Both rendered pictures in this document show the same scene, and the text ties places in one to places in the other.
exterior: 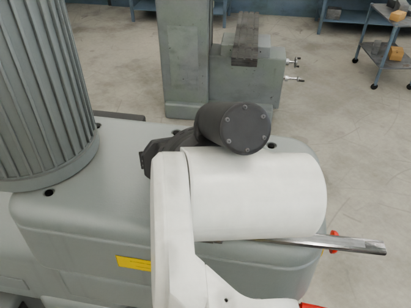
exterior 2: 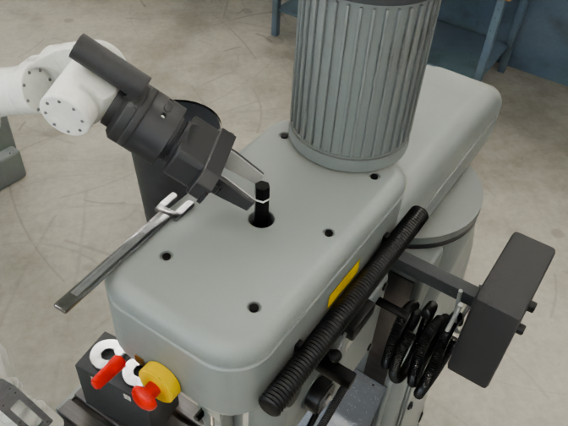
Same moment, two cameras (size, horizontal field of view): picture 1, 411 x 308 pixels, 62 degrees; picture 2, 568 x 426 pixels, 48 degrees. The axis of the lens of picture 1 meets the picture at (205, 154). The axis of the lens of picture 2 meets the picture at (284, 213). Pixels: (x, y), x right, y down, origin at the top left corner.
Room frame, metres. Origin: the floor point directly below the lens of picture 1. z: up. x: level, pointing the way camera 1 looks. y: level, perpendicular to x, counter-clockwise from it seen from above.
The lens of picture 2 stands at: (0.67, -0.57, 2.53)
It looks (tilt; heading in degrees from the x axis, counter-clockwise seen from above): 44 degrees down; 111
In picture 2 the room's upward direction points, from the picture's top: 4 degrees clockwise
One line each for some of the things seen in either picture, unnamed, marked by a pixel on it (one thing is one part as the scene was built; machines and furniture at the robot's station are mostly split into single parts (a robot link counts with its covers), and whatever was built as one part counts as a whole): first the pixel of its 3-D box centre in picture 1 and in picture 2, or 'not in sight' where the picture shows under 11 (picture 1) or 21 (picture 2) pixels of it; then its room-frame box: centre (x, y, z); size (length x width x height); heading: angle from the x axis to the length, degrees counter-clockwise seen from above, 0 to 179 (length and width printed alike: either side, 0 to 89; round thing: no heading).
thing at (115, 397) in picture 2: not in sight; (128, 384); (0.01, 0.12, 1.04); 0.22 x 0.12 x 0.20; 177
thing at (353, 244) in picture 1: (285, 237); (127, 248); (0.27, -0.10, 1.89); 0.24 x 0.04 x 0.01; 82
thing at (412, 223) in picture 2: not in sight; (352, 295); (0.55, 0.04, 1.79); 0.45 x 0.04 x 0.04; 80
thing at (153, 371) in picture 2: not in sight; (159, 381); (0.36, -0.19, 1.76); 0.06 x 0.02 x 0.06; 170
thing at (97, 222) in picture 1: (177, 201); (265, 250); (0.41, 0.05, 1.81); 0.47 x 0.26 x 0.16; 80
